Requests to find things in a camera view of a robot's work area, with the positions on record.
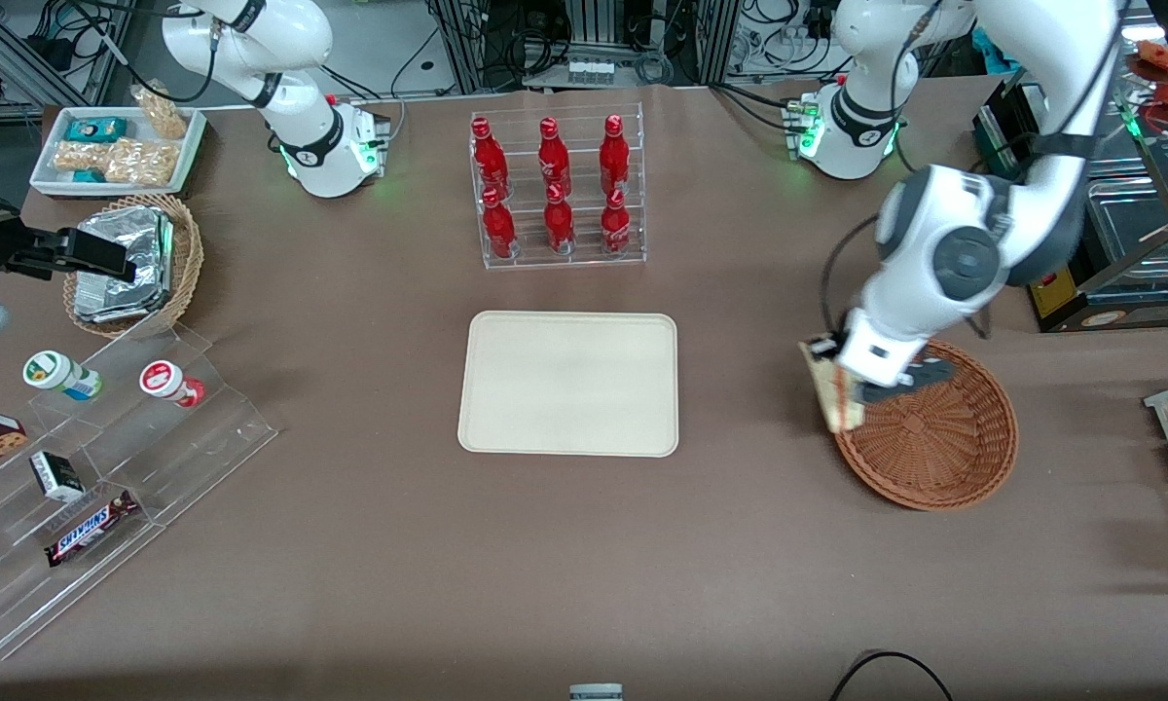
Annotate triangle sandwich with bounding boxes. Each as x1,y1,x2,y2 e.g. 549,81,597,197
800,341,863,435

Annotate white rectangular snack tray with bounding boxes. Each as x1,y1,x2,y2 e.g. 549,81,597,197
29,105,207,196

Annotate round brown wicker basket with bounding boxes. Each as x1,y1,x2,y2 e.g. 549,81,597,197
829,336,1019,512

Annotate deep tan wicker basket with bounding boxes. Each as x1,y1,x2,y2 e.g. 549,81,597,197
62,193,205,339

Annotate beige plastic tray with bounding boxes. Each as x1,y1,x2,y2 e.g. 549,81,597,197
457,311,679,458

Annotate silver foil package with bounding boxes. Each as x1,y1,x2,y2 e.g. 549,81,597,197
73,273,164,322
76,206,174,293

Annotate clear bag of peanut bars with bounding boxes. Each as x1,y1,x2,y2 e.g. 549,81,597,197
54,141,118,174

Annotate large clear peanut snack bag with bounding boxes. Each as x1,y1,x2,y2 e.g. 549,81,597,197
105,138,181,186

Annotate green lid yogurt cup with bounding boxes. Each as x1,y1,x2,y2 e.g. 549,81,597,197
22,350,103,402

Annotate teal snack box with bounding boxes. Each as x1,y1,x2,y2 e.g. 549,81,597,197
64,117,129,144

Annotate red lid yogurt cup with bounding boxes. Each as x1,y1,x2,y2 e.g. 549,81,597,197
139,360,206,408

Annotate clear bag of crackers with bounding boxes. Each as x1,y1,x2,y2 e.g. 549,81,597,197
131,83,189,140

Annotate clear acrylic stepped shelf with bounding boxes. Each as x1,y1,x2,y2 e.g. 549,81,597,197
0,321,279,663

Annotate small black white box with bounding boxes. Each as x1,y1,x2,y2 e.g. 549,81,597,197
29,451,86,503

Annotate red cola bottle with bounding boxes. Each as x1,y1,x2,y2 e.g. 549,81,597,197
482,187,519,260
599,114,632,196
537,117,572,199
601,188,633,258
543,183,576,256
471,117,509,201

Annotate clear acrylic bottle rack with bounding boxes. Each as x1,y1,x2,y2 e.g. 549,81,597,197
468,102,647,271

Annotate black yellow warmer cabinet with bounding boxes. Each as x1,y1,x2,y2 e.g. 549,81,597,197
973,39,1168,334

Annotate snickers chocolate bar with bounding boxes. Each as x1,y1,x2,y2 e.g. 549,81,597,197
44,490,140,568

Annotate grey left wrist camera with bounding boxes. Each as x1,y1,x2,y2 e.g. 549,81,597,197
897,360,957,391

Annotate black cable loop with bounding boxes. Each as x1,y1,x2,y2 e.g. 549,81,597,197
829,650,955,701

